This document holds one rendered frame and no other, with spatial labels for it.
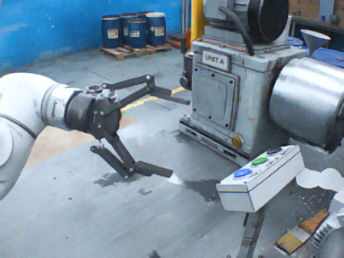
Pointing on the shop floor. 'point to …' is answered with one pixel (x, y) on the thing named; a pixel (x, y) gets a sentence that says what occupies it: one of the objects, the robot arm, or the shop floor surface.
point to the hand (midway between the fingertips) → (174, 137)
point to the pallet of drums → (133, 34)
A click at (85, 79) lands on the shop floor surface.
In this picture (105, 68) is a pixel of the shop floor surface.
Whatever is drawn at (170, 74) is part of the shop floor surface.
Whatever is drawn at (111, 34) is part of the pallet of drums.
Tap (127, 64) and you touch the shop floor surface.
